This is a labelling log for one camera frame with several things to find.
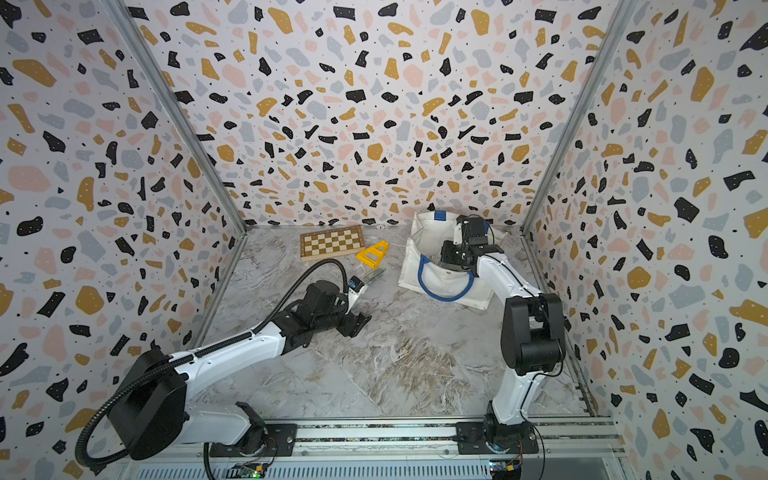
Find circuit board right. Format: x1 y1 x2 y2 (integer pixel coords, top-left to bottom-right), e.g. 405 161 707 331
489 459 522 480

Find white canvas bag blue handles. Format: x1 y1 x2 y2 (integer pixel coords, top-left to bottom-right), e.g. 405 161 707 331
398 210 494 311

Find clear compass case green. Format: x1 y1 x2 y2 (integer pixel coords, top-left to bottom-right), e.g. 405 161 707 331
363 267 386 284

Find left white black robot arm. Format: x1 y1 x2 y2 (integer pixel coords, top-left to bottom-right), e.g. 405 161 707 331
108 277 370 460

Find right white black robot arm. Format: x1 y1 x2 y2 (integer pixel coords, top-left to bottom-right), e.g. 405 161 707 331
440 215 565 453

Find yellow plastic triangle stand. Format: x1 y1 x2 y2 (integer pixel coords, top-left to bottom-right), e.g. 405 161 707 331
356 240 389 270

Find wooden chessboard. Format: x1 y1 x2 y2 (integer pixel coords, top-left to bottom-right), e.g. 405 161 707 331
300 225 366 262

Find green circuit board left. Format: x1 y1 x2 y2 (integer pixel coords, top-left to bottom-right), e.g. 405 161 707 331
228 462 269 479

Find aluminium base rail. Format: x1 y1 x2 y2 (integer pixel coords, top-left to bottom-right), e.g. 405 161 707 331
115 415 634 479

